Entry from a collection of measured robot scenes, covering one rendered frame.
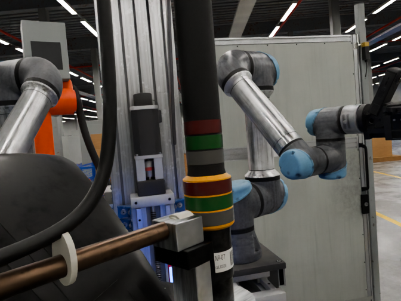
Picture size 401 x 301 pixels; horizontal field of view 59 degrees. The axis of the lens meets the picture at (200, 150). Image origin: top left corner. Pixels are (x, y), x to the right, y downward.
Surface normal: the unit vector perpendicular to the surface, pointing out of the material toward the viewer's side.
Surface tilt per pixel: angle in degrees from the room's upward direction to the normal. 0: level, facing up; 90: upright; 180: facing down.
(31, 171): 37
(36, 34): 90
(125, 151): 90
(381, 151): 90
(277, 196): 90
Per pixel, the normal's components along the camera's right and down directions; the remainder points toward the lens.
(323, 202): 0.20, 0.04
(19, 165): 0.47, -0.82
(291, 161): -0.79, 0.10
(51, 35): 0.47, 0.01
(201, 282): 0.73, -0.03
